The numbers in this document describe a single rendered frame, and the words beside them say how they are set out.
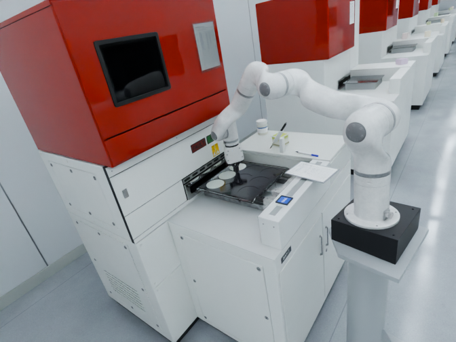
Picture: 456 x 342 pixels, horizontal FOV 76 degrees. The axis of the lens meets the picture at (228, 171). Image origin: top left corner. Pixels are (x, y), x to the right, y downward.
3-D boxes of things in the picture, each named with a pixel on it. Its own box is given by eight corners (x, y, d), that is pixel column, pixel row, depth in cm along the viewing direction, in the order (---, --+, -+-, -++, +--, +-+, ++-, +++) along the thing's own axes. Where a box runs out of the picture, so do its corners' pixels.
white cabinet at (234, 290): (199, 326, 185) (166, 221, 150) (273, 236, 250) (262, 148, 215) (292, 385, 146) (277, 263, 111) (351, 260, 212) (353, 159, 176)
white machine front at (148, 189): (131, 242, 137) (102, 167, 120) (232, 167, 192) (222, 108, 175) (136, 244, 136) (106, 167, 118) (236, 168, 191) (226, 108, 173)
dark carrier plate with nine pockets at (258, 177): (199, 188, 159) (199, 187, 159) (235, 161, 182) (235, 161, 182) (252, 201, 139) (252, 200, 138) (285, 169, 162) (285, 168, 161)
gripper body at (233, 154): (224, 146, 156) (228, 165, 160) (242, 142, 158) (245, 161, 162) (220, 142, 162) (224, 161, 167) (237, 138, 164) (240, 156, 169)
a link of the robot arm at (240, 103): (235, 103, 128) (216, 146, 151) (258, 93, 137) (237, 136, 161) (222, 89, 130) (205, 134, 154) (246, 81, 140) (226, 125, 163)
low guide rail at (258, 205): (204, 195, 166) (203, 191, 165) (206, 193, 168) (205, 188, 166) (283, 216, 136) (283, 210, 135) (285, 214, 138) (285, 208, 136)
